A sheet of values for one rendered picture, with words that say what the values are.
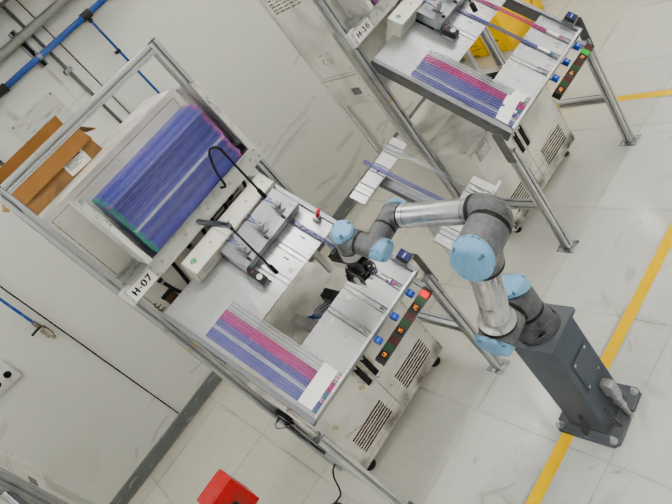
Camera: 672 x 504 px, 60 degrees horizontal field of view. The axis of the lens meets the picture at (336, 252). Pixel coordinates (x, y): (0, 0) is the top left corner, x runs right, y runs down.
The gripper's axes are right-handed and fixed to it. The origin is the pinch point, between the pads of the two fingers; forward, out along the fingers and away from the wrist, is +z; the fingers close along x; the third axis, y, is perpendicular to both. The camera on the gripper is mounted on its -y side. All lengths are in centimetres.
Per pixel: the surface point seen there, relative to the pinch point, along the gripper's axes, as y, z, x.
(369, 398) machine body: 1, 70, -22
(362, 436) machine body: 5, 78, -36
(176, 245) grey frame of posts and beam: -63, -17, -26
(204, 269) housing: -55, -5, -26
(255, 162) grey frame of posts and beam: -62, -15, 20
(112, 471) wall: -142, 152, -129
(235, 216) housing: -57, -9, -2
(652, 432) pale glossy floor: 102, 49, 16
